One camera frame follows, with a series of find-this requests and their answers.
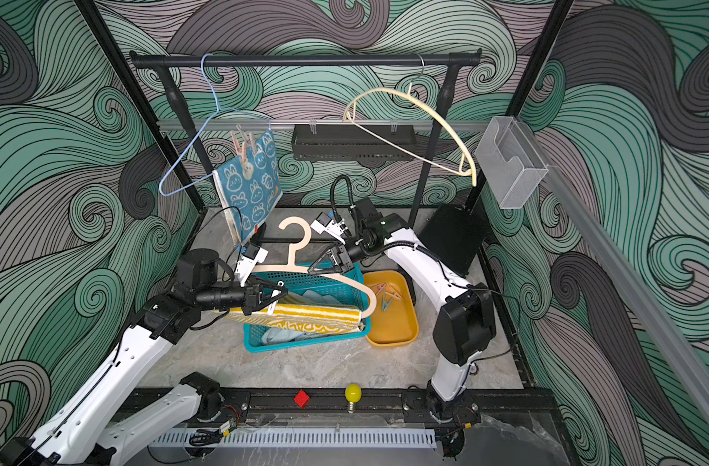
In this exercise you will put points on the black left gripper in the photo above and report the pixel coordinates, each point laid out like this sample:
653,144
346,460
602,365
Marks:
252,296

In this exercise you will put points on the orange plastic tray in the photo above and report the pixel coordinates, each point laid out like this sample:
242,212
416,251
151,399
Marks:
398,326

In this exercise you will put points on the pink clothespin on blue towel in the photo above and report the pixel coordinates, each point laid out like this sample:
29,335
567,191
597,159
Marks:
241,148

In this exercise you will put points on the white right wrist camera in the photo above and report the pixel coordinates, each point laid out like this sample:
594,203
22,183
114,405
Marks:
325,224

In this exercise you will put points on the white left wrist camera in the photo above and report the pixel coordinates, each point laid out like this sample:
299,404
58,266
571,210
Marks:
249,257

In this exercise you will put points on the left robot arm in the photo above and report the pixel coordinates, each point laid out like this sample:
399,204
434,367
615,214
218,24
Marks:
82,432

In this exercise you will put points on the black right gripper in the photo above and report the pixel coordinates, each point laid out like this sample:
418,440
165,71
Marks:
337,259

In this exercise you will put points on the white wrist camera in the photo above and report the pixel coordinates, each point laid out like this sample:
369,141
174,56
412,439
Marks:
249,257
325,224

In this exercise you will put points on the teal plastic basket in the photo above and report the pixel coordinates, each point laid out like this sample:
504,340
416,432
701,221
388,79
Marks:
321,290

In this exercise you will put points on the red diamond marker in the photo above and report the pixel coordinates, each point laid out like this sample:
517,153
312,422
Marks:
301,399

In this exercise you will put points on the light blue terry towel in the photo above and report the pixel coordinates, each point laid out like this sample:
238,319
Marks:
279,336

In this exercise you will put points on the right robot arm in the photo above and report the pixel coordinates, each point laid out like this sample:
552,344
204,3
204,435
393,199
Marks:
465,323

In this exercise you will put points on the grey clothespin on blue towel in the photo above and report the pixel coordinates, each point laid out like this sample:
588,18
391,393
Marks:
251,143

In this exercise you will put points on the white slotted cable duct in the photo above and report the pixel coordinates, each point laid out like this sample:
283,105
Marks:
346,438

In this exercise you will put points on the yellow striped towel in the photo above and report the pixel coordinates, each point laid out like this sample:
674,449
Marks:
298,313

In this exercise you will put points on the blue rabbit print towel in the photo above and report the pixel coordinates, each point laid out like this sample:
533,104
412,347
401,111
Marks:
247,204

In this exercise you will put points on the mint green clothespin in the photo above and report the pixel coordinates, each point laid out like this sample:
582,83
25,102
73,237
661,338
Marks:
387,302

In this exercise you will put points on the black clothes rack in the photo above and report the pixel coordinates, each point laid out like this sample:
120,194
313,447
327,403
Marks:
176,99

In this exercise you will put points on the orange clothespin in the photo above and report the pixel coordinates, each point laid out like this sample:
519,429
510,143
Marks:
390,292

